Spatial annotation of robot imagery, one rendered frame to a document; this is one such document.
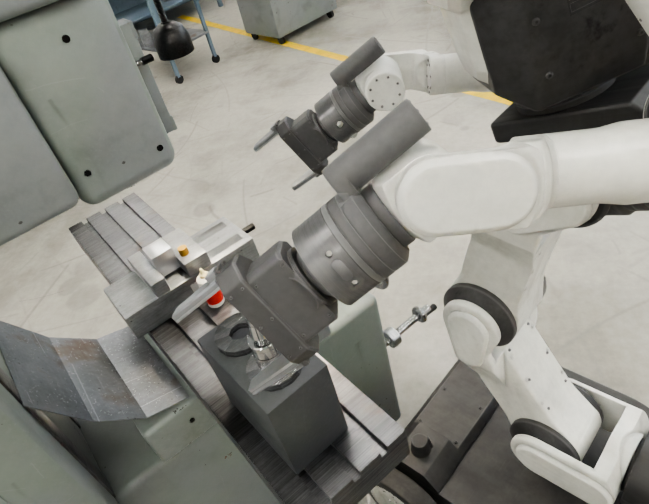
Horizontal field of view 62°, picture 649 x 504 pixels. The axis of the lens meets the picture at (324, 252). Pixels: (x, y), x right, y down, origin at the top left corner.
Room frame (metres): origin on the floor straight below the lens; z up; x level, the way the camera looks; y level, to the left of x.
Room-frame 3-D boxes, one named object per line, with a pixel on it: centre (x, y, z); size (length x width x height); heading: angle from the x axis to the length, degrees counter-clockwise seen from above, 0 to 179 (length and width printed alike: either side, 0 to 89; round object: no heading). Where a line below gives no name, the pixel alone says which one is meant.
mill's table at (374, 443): (1.00, 0.35, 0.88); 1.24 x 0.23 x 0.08; 29
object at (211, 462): (0.99, 0.31, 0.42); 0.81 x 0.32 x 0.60; 119
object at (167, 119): (1.03, 0.24, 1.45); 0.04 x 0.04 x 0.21; 29
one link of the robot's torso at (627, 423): (0.54, -0.40, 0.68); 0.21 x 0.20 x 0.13; 38
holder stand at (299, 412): (0.61, 0.15, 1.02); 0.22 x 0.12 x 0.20; 30
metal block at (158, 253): (1.05, 0.37, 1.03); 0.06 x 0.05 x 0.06; 29
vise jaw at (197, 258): (1.07, 0.32, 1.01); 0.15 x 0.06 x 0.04; 29
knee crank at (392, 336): (1.11, -0.20, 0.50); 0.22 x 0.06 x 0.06; 119
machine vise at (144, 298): (1.06, 0.35, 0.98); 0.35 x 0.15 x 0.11; 119
